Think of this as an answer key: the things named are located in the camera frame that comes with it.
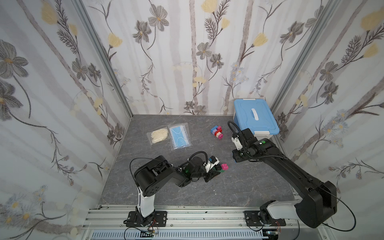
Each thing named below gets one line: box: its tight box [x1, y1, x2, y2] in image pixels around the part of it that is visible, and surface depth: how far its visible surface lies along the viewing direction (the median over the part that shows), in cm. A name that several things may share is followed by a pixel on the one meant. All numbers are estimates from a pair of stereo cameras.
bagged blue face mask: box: [167, 122, 193, 151], surface depth 109 cm
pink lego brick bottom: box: [221, 163, 229, 171], surface depth 86 cm
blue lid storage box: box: [233, 98, 280, 141], surface depth 98 cm
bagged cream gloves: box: [146, 126, 170, 146], surface depth 109 cm
